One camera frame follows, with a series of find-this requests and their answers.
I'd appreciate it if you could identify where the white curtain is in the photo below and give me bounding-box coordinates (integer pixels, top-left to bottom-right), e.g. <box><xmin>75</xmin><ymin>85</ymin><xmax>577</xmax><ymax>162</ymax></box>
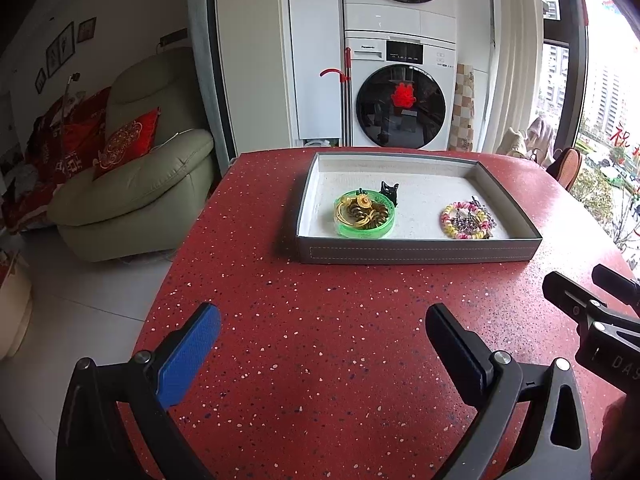
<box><xmin>482</xmin><ymin>0</ymin><xmax>544</xmax><ymax>154</ymax></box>

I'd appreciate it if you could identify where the grey jewelry tray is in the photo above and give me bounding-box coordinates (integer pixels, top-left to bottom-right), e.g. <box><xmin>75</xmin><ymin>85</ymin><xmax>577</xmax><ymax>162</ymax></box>
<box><xmin>296</xmin><ymin>152</ymin><xmax>544</xmax><ymax>265</ymax></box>

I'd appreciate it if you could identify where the red embroidered cushion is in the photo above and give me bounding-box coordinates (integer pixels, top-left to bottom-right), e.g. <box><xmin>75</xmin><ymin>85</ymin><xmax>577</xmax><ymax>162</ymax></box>
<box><xmin>92</xmin><ymin>107</ymin><xmax>162</xmax><ymax>181</ymax></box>

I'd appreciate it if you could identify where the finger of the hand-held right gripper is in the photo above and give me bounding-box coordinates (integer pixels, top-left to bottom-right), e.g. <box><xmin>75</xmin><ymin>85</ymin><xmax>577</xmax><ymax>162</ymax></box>
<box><xmin>592</xmin><ymin>263</ymin><xmax>640</xmax><ymax>311</ymax></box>
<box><xmin>542</xmin><ymin>270</ymin><xmax>640</xmax><ymax>334</ymax></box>

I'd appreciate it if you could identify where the large black picture frame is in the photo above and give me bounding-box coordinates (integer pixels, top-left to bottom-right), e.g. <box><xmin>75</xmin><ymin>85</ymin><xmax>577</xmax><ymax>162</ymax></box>
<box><xmin>46</xmin><ymin>21</ymin><xmax>76</xmax><ymax>79</ymax></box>

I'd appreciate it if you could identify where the red printed blanket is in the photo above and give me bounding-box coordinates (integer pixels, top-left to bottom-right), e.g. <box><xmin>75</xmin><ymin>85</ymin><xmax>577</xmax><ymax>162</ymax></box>
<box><xmin>0</xmin><ymin>87</ymin><xmax>112</xmax><ymax>234</ymax></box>

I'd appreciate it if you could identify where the brown spiral hair tie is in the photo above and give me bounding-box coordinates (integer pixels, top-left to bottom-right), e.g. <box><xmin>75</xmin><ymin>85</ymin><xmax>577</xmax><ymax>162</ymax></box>
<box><xmin>345</xmin><ymin>198</ymin><xmax>390</xmax><ymax>230</ymax></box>

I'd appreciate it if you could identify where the white washing machine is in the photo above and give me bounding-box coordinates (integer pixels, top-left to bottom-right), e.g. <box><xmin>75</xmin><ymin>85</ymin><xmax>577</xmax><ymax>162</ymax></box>
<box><xmin>344</xmin><ymin>30</ymin><xmax>459</xmax><ymax>151</ymax></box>

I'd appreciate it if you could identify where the green translucent bangle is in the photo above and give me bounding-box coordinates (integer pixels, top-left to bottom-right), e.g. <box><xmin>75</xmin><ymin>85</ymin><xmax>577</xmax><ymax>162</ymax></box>
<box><xmin>333</xmin><ymin>188</ymin><xmax>396</xmax><ymax>239</ymax></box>

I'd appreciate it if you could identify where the beige clothes pile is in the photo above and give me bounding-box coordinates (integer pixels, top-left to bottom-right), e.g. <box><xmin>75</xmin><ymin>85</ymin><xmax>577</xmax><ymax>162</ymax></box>
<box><xmin>495</xmin><ymin>115</ymin><xmax>556</xmax><ymax>164</ymax></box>

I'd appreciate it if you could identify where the wicker chair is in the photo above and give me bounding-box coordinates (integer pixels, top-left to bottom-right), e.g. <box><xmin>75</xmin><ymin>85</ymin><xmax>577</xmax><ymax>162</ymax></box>
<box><xmin>545</xmin><ymin>147</ymin><xmax>584</xmax><ymax>192</ymax></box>

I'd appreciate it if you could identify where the pink yellow spiral bracelet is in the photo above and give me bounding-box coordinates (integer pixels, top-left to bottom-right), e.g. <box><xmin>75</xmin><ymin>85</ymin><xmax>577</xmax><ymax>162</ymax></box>
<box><xmin>440</xmin><ymin>200</ymin><xmax>494</xmax><ymax>241</ymax></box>

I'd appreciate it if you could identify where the cream leather sofa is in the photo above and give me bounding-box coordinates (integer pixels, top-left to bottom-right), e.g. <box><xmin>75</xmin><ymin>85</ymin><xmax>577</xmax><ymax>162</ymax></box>
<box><xmin>47</xmin><ymin>52</ymin><xmax>216</xmax><ymax>264</ymax></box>

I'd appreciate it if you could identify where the checkered cloth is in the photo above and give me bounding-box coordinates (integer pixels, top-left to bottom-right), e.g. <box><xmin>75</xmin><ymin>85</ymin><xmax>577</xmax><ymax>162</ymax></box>
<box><xmin>448</xmin><ymin>63</ymin><xmax>476</xmax><ymax>152</ymax></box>

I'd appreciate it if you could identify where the white cabinet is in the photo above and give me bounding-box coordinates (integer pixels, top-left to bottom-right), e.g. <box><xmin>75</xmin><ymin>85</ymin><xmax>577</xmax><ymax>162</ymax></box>
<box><xmin>287</xmin><ymin>0</ymin><xmax>347</xmax><ymax>149</ymax></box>

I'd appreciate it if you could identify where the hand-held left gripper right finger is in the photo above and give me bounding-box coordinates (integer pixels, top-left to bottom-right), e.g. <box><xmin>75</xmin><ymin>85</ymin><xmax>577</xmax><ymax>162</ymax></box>
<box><xmin>425</xmin><ymin>303</ymin><xmax>594</xmax><ymax>480</ymax></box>

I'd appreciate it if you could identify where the red window sticker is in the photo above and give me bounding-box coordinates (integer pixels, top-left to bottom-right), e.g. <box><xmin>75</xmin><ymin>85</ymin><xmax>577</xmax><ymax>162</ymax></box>
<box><xmin>611</xmin><ymin>122</ymin><xmax>640</xmax><ymax>162</ymax></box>

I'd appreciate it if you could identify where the red handled mop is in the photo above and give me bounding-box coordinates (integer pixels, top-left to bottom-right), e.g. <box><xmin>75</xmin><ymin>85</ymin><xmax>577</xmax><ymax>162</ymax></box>
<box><xmin>320</xmin><ymin>47</ymin><xmax>354</xmax><ymax>149</ymax></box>

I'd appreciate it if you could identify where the silver ornament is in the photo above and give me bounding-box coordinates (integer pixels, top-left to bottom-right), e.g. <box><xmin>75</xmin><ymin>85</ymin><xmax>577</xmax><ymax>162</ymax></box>
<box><xmin>470</xmin><ymin>198</ymin><xmax>497</xmax><ymax>229</ymax></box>

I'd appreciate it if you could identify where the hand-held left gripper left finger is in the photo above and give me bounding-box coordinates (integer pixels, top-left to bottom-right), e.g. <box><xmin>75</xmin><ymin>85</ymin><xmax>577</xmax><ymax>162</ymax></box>
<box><xmin>56</xmin><ymin>302</ymin><xmax>222</xmax><ymax>480</ymax></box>

